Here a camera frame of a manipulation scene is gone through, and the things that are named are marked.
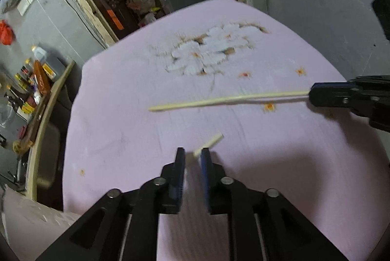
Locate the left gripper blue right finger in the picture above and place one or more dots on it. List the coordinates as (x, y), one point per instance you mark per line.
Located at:
(215, 190)

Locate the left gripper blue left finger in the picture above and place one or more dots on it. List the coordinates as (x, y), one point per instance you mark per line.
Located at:
(174, 175)

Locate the long bamboo chopstick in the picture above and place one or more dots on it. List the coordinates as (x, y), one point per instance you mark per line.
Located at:
(228, 100)

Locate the pink floral tablecloth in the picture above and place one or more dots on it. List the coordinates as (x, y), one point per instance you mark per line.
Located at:
(328, 163)

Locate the wooden cutting board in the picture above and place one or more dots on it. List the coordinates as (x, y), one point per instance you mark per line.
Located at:
(32, 129)

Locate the orange seasoning pouch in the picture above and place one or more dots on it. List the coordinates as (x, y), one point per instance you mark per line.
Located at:
(41, 78)

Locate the large oil jug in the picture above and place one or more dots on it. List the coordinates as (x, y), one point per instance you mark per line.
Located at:
(51, 65)

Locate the dark soy sauce bottle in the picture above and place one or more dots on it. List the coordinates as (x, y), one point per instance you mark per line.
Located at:
(17, 100)

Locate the red plastic bag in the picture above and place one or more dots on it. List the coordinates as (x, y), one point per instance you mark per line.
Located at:
(7, 35)

